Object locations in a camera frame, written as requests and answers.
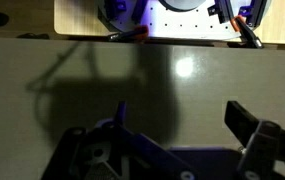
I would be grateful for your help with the black purple bracket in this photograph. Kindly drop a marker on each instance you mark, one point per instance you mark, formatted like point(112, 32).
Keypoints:
point(117, 7)
point(223, 10)

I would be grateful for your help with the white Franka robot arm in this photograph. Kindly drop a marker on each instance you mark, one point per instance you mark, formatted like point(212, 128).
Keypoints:
point(178, 4)

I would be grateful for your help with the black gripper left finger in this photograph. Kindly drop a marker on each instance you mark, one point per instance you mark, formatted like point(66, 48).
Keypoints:
point(121, 113)

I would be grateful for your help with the orange black spring clamp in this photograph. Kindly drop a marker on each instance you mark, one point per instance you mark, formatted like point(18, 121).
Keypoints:
point(247, 31)
point(132, 33)

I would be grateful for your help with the light wooden cart board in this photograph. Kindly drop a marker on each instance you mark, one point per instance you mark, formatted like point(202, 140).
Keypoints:
point(75, 16)

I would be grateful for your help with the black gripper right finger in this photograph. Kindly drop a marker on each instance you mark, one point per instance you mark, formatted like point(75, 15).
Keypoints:
point(240, 123)

